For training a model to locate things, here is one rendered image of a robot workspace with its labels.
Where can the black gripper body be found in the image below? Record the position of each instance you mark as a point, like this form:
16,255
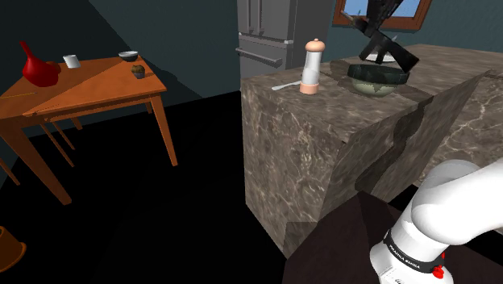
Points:
379,12

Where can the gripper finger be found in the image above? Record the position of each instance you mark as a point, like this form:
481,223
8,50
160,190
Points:
372,55
401,53

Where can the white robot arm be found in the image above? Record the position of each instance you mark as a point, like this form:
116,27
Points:
440,204

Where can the white plate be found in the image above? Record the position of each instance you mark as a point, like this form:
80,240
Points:
389,59

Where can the dark green bowl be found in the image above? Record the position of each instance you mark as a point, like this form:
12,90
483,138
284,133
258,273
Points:
373,84

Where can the brown framed window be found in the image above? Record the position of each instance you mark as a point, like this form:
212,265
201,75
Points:
411,8

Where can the white and peach pepper grinder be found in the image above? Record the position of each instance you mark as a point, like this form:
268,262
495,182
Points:
312,67

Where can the white spoon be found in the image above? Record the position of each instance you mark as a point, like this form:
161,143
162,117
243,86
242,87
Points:
285,85

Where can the grey refrigerator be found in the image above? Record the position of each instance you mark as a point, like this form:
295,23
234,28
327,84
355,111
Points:
271,31

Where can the brown muffin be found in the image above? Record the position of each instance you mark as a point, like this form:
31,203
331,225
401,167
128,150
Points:
138,71

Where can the small dark bowl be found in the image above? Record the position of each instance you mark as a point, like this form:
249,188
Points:
128,56

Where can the orange wooden table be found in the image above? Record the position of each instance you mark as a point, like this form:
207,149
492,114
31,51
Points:
98,86

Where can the white cup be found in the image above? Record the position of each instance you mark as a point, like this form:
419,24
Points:
72,61

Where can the orange wooden chair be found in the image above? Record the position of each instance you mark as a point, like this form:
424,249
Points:
59,143
9,171

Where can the red vase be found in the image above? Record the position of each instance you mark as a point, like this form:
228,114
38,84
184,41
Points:
37,72

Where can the orange round basket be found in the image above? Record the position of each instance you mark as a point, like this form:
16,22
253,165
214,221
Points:
9,251

